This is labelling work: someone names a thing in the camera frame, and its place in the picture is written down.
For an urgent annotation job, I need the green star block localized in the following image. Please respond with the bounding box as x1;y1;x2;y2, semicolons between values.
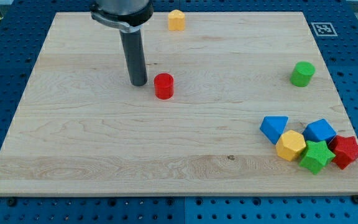
298;140;336;175

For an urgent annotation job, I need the wooden board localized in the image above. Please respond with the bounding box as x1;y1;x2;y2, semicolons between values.
0;12;358;197

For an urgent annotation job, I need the white fiducial marker tag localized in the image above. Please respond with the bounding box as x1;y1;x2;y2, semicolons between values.
311;22;337;37

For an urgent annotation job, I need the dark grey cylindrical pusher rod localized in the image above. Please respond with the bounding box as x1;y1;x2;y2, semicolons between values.
120;30;147;86

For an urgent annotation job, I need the yellow hexagon block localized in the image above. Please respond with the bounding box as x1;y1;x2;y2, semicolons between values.
275;130;306;161

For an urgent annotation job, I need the red cylinder block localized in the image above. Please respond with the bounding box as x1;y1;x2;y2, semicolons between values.
154;73;174;100

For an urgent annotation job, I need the yellow heart block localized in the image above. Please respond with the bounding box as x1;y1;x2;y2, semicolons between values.
168;9;186;31

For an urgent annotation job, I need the red star block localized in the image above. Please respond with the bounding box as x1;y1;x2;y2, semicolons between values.
328;135;358;170

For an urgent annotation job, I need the blue cube block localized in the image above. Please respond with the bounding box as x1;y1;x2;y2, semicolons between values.
302;118;337;144

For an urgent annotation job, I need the blue triangle block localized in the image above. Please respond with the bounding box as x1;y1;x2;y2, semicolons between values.
260;116;288;144

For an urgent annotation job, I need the green cylinder block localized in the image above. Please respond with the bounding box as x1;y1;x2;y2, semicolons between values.
290;61;316;87

